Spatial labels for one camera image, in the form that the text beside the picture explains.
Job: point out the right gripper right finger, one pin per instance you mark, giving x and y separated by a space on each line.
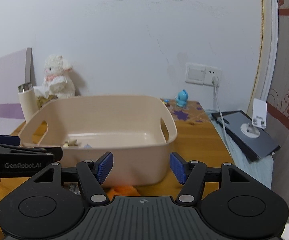
191 175

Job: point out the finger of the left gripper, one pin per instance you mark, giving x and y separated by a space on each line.
56 152
10 140

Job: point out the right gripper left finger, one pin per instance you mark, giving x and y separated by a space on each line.
91 175

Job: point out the small beige skeleton figure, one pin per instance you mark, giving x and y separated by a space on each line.
71 143

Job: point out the orange plush toy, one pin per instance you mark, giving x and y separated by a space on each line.
122 191

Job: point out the purple white headboard panel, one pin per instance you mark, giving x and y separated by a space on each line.
15 69

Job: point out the cream thermos bottle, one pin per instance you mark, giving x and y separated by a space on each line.
27 100

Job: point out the tissue box with tissue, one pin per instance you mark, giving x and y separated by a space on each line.
43 95

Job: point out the beige plastic storage bin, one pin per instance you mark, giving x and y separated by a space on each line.
139 131

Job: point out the dark grey tablet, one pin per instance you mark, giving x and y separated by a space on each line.
254 142

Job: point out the white plush bunny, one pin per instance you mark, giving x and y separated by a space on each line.
56 77

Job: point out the blue bird figurine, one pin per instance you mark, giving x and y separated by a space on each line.
181 98

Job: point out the white phone stand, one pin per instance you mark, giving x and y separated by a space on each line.
259 116

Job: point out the white wall switch socket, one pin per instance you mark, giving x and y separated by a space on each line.
201 74

